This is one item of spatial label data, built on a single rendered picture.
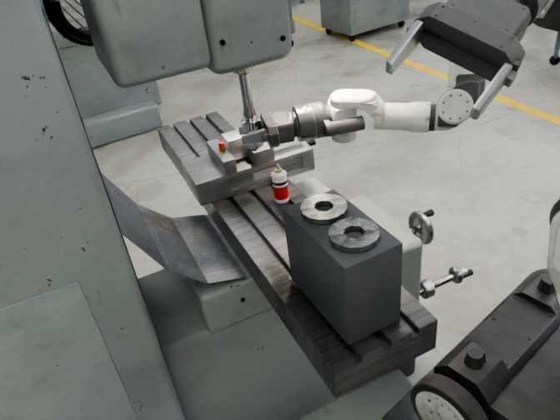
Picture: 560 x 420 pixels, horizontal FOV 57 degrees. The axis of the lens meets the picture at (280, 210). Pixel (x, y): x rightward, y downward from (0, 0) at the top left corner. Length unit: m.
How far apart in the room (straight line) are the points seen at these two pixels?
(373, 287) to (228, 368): 0.63
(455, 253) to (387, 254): 1.77
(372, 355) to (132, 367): 0.54
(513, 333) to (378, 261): 0.68
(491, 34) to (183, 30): 0.59
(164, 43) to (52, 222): 0.38
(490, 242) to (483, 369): 1.44
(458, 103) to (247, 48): 0.48
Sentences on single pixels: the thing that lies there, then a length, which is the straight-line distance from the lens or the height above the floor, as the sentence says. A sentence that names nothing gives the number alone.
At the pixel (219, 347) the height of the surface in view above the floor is 0.65.
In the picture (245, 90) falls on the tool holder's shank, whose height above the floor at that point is 1.24.
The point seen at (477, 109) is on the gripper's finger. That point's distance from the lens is 0.57.
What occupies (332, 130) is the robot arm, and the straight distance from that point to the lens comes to 1.23.
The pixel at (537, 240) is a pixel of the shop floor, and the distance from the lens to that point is 2.82.
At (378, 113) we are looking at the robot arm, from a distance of 1.25.
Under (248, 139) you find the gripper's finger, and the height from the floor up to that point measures 1.12.
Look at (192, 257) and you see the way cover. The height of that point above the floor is 0.87.
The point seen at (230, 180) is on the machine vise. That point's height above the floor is 0.97.
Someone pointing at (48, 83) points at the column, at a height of 1.42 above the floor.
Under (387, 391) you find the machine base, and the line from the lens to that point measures 1.81.
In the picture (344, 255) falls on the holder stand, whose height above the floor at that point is 1.10.
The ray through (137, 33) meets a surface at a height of 1.44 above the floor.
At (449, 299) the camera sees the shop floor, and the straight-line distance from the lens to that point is 2.40.
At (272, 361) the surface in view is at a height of 0.51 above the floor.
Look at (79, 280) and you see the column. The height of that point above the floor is 1.05.
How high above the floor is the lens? 1.66
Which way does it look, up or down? 34 degrees down
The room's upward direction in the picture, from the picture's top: 7 degrees counter-clockwise
